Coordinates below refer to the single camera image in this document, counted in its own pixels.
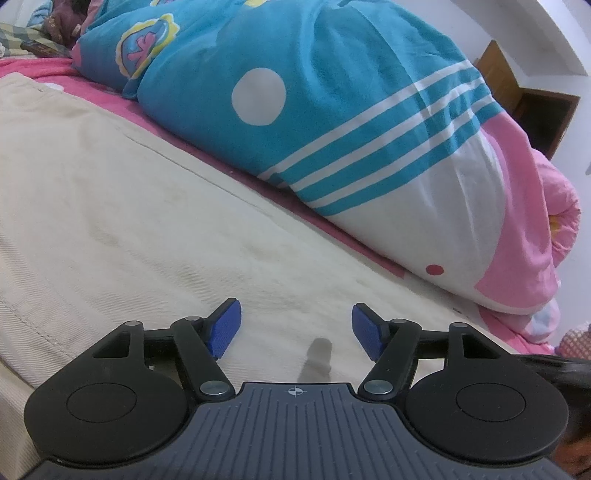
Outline beige trousers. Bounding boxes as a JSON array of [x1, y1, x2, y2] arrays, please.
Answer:
[[0, 71, 514, 471]]

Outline folded clothes stack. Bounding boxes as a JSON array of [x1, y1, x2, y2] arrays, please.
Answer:
[[556, 322, 591, 361]]

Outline blue pink floral quilt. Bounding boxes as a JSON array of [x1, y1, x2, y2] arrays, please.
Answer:
[[73, 1, 580, 343]]

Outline brown wooden door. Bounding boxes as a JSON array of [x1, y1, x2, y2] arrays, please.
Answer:
[[476, 40, 580, 160]]

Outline pink floral bed sheet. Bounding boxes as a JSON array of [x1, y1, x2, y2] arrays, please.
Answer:
[[0, 57, 555, 356]]

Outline sleeping person head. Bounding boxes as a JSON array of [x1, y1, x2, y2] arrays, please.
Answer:
[[42, 0, 103, 49]]

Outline patterned pillow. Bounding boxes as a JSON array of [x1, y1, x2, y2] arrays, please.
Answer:
[[0, 23, 69, 58]]

